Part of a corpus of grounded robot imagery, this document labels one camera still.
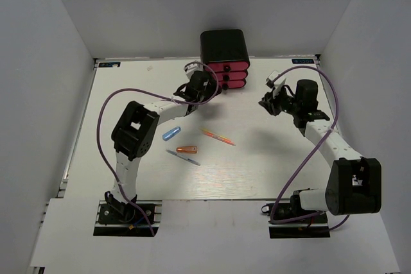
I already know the pink top drawer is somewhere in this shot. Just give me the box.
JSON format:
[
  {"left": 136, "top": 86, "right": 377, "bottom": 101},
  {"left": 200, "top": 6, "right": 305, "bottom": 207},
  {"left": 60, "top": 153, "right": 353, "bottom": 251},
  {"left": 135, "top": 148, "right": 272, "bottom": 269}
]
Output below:
[{"left": 206, "top": 61, "right": 250, "bottom": 73}]

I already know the left blue table label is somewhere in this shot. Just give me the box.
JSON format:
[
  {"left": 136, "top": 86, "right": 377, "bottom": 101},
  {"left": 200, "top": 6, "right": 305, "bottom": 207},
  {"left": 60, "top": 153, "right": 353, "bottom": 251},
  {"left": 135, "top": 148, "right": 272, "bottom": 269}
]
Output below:
[{"left": 98, "top": 62, "right": 121, "bottom": 68}]

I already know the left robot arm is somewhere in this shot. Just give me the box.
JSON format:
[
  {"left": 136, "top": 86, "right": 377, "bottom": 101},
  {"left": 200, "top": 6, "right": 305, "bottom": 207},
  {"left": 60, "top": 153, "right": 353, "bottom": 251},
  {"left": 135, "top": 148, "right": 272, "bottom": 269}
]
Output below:
[{"left": 105, "top": 71, "right": 221, "bottom": 222}]

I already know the yellow highlighter pen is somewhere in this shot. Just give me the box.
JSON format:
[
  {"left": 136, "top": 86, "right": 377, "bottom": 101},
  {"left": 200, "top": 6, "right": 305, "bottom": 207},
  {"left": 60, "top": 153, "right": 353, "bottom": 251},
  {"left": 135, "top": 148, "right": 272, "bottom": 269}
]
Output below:
[{"left": 200, "top": 128, "right": 223, "bottom": 138}]

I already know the orange highlighter pen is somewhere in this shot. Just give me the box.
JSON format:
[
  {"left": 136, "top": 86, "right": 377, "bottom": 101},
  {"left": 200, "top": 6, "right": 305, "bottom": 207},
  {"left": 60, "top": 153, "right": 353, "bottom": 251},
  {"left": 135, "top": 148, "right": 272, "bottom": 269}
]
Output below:
[{"left": 202, "top": 130, "right": 236, "bottom": 146}]

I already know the blue table label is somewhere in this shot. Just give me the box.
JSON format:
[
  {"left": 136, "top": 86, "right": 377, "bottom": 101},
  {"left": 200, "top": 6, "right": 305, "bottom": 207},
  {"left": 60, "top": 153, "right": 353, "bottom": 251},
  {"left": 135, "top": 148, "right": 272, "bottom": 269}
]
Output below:
[
  {"left": 292, "top": 58, "right": 315, "bottom": 65},
  {"left": 98, "top": 62, "right": 121, "bottom": 68}
]

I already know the orange transparent correction tape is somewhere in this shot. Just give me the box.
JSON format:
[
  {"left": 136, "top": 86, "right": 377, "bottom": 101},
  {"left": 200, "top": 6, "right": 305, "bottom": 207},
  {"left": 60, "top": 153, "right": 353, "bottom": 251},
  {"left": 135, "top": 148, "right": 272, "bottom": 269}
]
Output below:
[{"left": 176, "top": 146, "right": 198, "bottom": 154}]

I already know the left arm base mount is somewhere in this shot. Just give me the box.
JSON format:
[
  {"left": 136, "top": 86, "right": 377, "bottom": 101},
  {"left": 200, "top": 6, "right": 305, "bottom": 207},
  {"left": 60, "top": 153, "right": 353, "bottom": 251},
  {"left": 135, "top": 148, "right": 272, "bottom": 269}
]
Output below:
[{"left": 93, "top": 191, "right": 162, "bottom": 237}]

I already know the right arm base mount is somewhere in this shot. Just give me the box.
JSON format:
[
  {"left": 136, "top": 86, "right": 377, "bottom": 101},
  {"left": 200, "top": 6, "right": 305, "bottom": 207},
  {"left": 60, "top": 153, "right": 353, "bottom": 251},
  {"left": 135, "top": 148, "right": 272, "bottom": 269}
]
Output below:
[{"left": 261, "top": 189, "right": 330, "bottom": 239}]

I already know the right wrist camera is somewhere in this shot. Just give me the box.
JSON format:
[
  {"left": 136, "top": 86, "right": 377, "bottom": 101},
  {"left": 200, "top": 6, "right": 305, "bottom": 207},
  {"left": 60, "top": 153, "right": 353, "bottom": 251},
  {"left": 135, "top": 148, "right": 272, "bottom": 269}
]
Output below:
[{"left": 265, "top": 70, "right": 286, "bottom": 89}]

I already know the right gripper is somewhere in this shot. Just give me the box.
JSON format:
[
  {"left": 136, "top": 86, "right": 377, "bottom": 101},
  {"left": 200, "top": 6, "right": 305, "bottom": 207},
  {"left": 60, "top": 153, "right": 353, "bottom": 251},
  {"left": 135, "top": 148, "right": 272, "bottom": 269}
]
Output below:
[{"left": 259, "top": 85, "right": 301, "bottom": 116}]

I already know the blue thin pen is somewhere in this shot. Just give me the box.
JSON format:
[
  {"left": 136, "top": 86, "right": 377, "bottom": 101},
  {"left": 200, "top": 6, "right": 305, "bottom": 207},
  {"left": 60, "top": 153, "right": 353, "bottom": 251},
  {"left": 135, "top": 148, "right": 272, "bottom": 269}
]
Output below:
[{"left": 166, "top": 149, "right": 201, "bottom": 166}]

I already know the blue transparent correction tape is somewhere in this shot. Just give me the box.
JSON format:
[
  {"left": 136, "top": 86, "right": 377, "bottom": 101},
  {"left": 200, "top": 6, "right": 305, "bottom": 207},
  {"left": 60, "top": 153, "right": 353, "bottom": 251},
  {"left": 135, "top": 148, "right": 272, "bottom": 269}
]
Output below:
[{"left": 162, "top": 126, "right": 181, "bottom": 141}]

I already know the black drawer cabinet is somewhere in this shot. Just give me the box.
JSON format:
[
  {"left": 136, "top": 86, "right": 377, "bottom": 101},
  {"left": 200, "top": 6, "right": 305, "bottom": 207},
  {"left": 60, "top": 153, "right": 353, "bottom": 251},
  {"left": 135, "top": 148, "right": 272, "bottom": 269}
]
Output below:
[{"left": 200, "top": 29, "right": 250, "bottom": 64}]

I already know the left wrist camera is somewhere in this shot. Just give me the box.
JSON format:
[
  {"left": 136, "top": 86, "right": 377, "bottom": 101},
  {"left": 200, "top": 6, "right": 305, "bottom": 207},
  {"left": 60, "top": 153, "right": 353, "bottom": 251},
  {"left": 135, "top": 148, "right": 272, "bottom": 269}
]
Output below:
[{"left": 184, "top": 63, "right": 203, "bottom": 80}]

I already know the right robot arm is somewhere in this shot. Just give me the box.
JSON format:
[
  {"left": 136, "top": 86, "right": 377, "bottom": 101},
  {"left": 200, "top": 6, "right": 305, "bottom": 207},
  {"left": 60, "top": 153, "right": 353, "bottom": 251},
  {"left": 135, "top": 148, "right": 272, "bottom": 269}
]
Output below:
[{"left": 259, "top": 80, "right": 381, "bottom": 222}]

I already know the right blue table label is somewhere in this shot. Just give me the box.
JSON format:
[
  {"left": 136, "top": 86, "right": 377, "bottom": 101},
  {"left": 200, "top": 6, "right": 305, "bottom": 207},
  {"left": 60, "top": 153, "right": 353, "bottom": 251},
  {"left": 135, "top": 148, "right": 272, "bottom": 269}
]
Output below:
[{"left": 292, "top": 58, "right": 315, "bottom": 65}]

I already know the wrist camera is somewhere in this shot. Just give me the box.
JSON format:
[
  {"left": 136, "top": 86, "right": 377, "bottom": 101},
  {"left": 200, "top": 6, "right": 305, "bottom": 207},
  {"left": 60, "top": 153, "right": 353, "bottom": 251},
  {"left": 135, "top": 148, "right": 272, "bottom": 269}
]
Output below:
[
  {"left": 184, "top": 63, "right": 203, "bottom": 80},
  {"left": 265, "top": 70, "right": 286, "bottom": 89}
]

